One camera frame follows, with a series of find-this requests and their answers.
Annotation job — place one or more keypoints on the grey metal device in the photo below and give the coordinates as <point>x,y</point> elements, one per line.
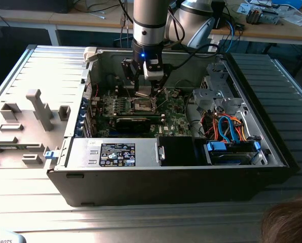
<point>270,18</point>

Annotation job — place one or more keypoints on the white barcode label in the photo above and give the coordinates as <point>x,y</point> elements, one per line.
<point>213,46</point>

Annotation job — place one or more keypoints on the green motherboard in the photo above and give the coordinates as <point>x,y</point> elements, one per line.
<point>173,119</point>

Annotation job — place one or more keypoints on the silver power supply unit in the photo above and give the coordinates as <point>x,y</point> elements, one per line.
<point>85,152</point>

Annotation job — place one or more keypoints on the blue plastic box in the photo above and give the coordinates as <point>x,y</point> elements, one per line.
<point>287,3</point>

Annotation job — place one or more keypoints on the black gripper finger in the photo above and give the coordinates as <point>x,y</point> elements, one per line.
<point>129,69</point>
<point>166,73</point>

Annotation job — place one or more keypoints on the brown haired person head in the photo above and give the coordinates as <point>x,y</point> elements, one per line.
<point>290,222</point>

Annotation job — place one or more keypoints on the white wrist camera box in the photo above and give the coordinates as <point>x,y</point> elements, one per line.
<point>153,74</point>

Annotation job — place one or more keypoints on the round silver coin battery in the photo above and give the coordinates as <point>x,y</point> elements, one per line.
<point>175,94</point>

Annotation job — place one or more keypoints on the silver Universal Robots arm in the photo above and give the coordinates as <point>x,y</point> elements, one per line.
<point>148,22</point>

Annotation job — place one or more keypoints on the grey parts rack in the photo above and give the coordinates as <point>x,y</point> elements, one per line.
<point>27,119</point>

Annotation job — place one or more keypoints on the hard disk in blue carrier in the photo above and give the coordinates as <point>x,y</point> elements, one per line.
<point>217,146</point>

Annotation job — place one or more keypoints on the blue plastic clip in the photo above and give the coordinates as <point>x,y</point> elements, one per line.
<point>49,155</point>

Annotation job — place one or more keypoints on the CPU socket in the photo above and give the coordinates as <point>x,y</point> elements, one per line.
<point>143,105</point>

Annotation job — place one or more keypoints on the black copper CPU cooler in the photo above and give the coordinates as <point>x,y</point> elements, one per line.
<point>253,15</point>

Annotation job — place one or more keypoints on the wooden desk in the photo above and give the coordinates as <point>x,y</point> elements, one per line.
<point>267,31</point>
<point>27,17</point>

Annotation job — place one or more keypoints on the black desktop box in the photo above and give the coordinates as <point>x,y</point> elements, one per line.
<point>220,24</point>

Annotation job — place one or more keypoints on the black open PC case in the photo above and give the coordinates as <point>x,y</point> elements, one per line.
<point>141,187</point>

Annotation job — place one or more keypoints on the black graphics card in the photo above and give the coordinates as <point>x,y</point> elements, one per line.
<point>133,125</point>

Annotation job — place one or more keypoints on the black flat device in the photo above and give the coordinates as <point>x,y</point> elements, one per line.
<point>32,5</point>

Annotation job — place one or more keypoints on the silver rear port block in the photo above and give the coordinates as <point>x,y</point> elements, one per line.
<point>95,103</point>

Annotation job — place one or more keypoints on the beige plastic case latch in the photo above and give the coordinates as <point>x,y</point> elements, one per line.
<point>90,53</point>

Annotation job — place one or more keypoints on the green RAM stick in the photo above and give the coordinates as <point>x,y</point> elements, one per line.
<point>6,147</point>

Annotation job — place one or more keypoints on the silver CPU plate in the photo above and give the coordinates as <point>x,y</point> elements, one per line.
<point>144,90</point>

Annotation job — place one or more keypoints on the silver metal drive cage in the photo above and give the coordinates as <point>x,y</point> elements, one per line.
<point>209,97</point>

